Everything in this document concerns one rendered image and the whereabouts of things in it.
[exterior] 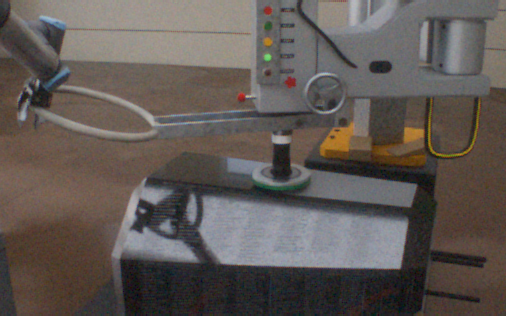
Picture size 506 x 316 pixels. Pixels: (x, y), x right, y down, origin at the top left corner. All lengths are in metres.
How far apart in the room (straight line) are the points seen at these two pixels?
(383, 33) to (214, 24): 6.77
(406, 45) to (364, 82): 0.19
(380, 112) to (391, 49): 0.78
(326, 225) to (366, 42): 0.64
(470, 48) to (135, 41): 7.50
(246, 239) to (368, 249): 0.43
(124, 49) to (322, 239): 7.60
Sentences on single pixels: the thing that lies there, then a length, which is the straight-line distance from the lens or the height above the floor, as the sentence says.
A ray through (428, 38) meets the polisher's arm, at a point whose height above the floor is 1.35.
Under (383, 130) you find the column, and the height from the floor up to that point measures 0.85.
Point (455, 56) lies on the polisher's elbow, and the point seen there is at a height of 1.31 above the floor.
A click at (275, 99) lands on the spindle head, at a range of 2.09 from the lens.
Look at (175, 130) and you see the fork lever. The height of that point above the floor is 1.06.
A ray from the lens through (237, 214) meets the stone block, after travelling 2.23.
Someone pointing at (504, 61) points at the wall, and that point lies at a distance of 8.32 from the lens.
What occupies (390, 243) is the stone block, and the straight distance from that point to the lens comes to 2.13.
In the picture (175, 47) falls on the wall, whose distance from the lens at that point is 9.10.
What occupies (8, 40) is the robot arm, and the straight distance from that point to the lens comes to 1.52.
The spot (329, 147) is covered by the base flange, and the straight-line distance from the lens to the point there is 2.88.
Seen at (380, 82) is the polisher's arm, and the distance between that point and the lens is 2.18.
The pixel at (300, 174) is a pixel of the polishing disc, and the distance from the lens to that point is 2.28.
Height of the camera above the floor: 1.67
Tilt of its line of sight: 19 degrees down
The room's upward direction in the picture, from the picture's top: straight up
